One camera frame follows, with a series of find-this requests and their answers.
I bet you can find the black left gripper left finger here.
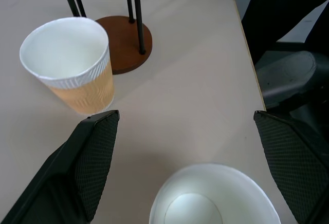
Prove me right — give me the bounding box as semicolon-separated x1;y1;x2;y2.
0;109;120;224

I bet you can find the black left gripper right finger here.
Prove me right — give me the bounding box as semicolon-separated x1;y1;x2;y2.
253;110;329;224

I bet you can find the white paper cup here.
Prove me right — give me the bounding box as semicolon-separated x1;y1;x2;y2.
149;163;282;224

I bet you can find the orange ribbed paper cup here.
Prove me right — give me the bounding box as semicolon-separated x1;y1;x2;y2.
19;16;115;115

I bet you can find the wire cup holder wooden base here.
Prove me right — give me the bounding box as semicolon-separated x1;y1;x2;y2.
57;0;153;75

